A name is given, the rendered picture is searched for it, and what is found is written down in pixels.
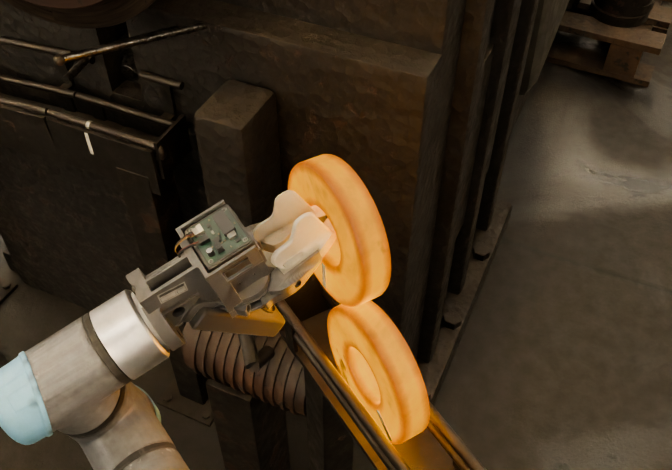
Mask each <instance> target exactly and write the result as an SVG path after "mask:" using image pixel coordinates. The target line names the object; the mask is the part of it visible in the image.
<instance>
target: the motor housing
mask: <svg viewBox="0 0 672 470"><path fill-rule="evenodd" d="M182 335H183V337H184V339H185V344H184V345H182V346H181V351H182V354H183V357H184V362H185V364H186V366H187V367H189V368H191V369H192V370H193V371H194V372H195V373H196V374H199V375H202V376H204V377H206V378H208V380H207V381H206V388H207V393H208V397H209V401H210V406H211V410H212V414H213V418H214V423H215V427H216V431H217V436H218V440H219V444H220V448H221V453H222V457H223V461H224V466H225V470H291V465H290V455H289V444H288V434H287V423H286V413H285V411H290V412H291V413H292V414H294V415H300V414H302V415H304V416H306V417H307V411H306V393H305V375H304V367H303V366H302V364H301V363H300V362H299V360H298V359H297V357H295V356H294V355H293V353H292V352H291V351H290V349H289V348H288V346H287V343H286V342H285V340H284V339H283V337H282V336H281V335H280V333H279V332H278V333H277V334H276V335H275V336H274V337H268V336H257V335H253V336H254V340H255V344H256V348H257V352H258V351H259V350H260V349H262V348H263V347H264V346H270V347H272V348H273V349H274V353H275V355H274V356H273V358H272V359H271V360H270V361H268V362H267V363H266V364H265V365H264V366H263V367H262V368H261V369H260V370H259V371H258V372H251V371H250V370H249V369H246V367H245V362H244V358H243V353H242V349H241V345H240V340H239V336H238V334H236V333H226V332H215V331H205V330H194V329H192V327H191V325H190V324H189V322H186V324H185V327H184V330H183V334H182Z"/></svg>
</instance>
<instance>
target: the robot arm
mask: <svg viewBox="0 0 672 470"><path fill-rule="evenodd" d="M214 210H216V211H214ZM213 211H214V212H213ZM211 212H213V213H211ZM210 213H211V214H210ZM208 214H209V215H208ZM206 215H208V216H206ZM205 216H206V217H205ZM203 217H205V218H203ZM202 218H203V219H202ZM200 219H201V220H200ZM198 220H200V221H198ZM197 221H198V222H197ZM195 222H196V223H195ZM193 223H195V224H193ZM192 224H193V225H192ZM176 231H177V233H178V234H179V236H180V238H181V239H180V240H179V241H178V242H177V243H176V245H175V247H174V249H175V252H176V253H177V251H176V248H177V246H178V245H180V246H181V248H182V249H181V250H180V251H179V252H178V253H177V255H178V256H177V257H175V258H174V259H172V260H171V261H169V262H167V263H166V264H164V265H163V266H161V267H159V268H158V269H156V270H155V271H153V272H151V273H150V274H148V275H147V276H145V275H144V274H143V273H142V271H141V270H140V269H139V268H137V269H136V270H134V271H132V272H131V273H129V274H128V275H126V278H127V280H128V282H129V283H130V284H131V286H132V290H133V292H132V291H131V290H126V289H125V290H123V291H122V292H120V293H119V294H117V295H115V296H114V297H112V298H111V299H109V300H108V301H106V302H104V303H103V304H101V305H100V306H98V307H96V308H95V309H93V310H92V311H90V312H88V313H86V314H85V315H83V316H81V317H80V318H78V319H77V320H75V321H73V322H72V323H70V324H69V325H67V326H65V327H64V328H62V329H61V330H59V331H57V332H56V333H54V334H53V335H51V336H49V337H48V338H46V339H45V340H43V341H41V342H40V343H38V344H37V345H35V346H33V347H32V348H30V349H29V350H27V351H25V352H24V351H22V352H20V353H19V355H18V357H16V358H15V359H14V360H12V361H11V362H9V363H8V364H6V365H5V366H3V367H2V368H0V426H1V428H2V429H3V430H4V431H5V432H6V434H7V435H8V436H10V437H11V438H12V439H13V440H15V441H16V442H18V443H20V444H23V445H30V444H34V443H36V442H38V441H39V440H41V439H43V438H45V437H50V436H52V435H53V432H54V431H56V430H58V431H60V432H62V433H64V434H66V435H68V436H69V437H71V438H72V439H74V440H75V441H77V442H78V443H79V445H80V446H81V448H82V449H83V451H84V453H85V455H86V457H87V459H88V460H89V462H90V464H91V466H92V468H93V470H190V469H189V468H188V466H187V465H186V463H185V462H184V460H183V458H182V457H181V455H180V454H179V452H178V450H177V449H176V446H175V445H174V443H173V442H172V440H171V438H170V437H169V435H168V434H167V432H166V430H165V429H164V427H163V426H162V424H161V415H160V412H159V410H158V408H157V406H156V405H155V404H154V402H153V400H152V399H151V397H150V396H149V395H148V394H147V393H146V392H145V391H144V390H143V389H141V388H140V387H138V386H136V385H134V384H133V383H132V382H131V381H132V380H135V379H136V378H138V377H140V376H141V375H143V374H144V373H146V372H147V371H149V370H150V369H152V368H153V367H155V366H156V365H158V364H160V363H161V362H163V361H164V360H166V359H167V358H169V355H170V349H171V350H172V351H174V350H176V349H177V348H179V347H181V346H182V345H184V344H185V339H184V337H183V335H182V333H181V331H180V329H179V326H181V325H183V324H184V323H185V322H189V324H190V325H191V327H192V329H194V330H205V331H215V332H226V333H236V334H247V335H257V336H268V337H274V336H275V335H276V334H277V333H278V332H279V330H280V329H281V328H282V327H283V325H284V324H285V319H284V318H283V316H282V315H281V313H280V312H279V311H278V309H277V308H276V306H275V305H274V304H275V303H277V302H279V301H281V300H284V299H286V298H287V297H289V296H291V295H292V294H294V293H295V292H296V291H298V290H299V289H300V288H301V287H302V286H303V285H304V284H305V283H306V281H307V280H308V279H309V278H310V276H311V275H312V274H313V272H314V271H315V270H316V268H317V267H318V266H319V265H320V263H321V262H322V258H323V257H324V255H325V254H326V253H327V252H328V250H329V249H330V247H331V246H332V244H333V242H334V241H335V239H336V237H337V236H336V233H335V231H334V228H333V226H332V224H331V222H330V220H329V219H328V217H327V216H326V214H325V213H324V212H323V211H322V210H321V209H320V208H319V207H318V206H316V205H314V206H309V205H308V204H307V203H306V202H305V201H304V200H303V199H302V198H301V197H300V196H299V195H298V194H297V193H296V192H295V191H292V190H287V191H284V192H282V193H281V194H279V195H278V196H277V197H276V198H275V201H274V208H273V213H272V215H271V216H270V217H269V218H267V219H266V220H264V221H263V222H261V223H256V224H253V225H250V226H248V227H244V226H243V224H242V223H241V221H240V219H239V218H238V216H237V215H236V213H235V212H234V210H232V209H231V207H230V206H229V204H228V205H227V204H226V203H225V202H224V200H221V201H220V202H218V203H216V204H215V205H213V206H211V207H210V208H208V209H207V210H205V211H203V212H202V213H200V214H199V215H197V216H195V217H194V218H192V219H190V220H189V221H187V222H186V223H184V224H182V225H181V226H179V227H178V228H176ZM261 245H262V246H261ZM262 247H263V248H262ZM263 249H264V251H268V252H271V253H273V254H272V256H271V263H272V264H273V265H274V266H276V268H274V267H270V266H267V265H266V263H265V262H266V261H267V259H266V257H265V256H264V254H263V252H262V250H263ZM183 251H184V252H183ZM181 252H183V253H182V254H180V253H181Z"/></svg>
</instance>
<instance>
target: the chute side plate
mask: <svg viewBox="0 0 672 470"><path fill-rule="evenodd" d="M84 132H85V133H87V134H88V137H89V140H90V143H91V147H92V150H93V153H94V154H91V153H90V150H89V147H88V144H87V141H86V137H85V134H84ZM0 145H2V146H6V147H9V148H13V149H17V150H20V151H24V152H28V153H31V154H35V155H39V156H42V157H46V158H49V159H53V160H57V161H60V162H63V163H66V164H69V165H72V166H75V167H78V168H81V169H84V170H87V171H90V172H93V173H96V174H99V175H102V176H104V177H107V178H110V179H113V180H116V181H119V177H118V174H117V170H116V167H118V168H121V169H124V170H127V171H130V172H133V173H136V174H139V175H142V176H145V177H148V178H149V181H150V185H151V190H152V193H154V194H157V195H160V196H161V195H162V194H163V192H162V188H161V183H160V179H159V175H158V170H157V166H156V162H155V157H154V153H153V151H152V150H149V149H146V148H143V147H139V146H136V145H133V144H130V143H127V142H124V141H121V140H118V139H115V138H112V137H109V136H106V135H103V134H99V133H96V132H93V131H90V130H87V129H84V128H81V127H78V126H75V125H71V124H68V123H65V122H61V121H58V120H56V119H53V118H50V117H47V118H46V116H42V115H38V114H34V113H30V112H26V111H22V110H18V109H14V108H10V107H6V106H2V105H0ZM119 182H120V181H119Z"/></svg>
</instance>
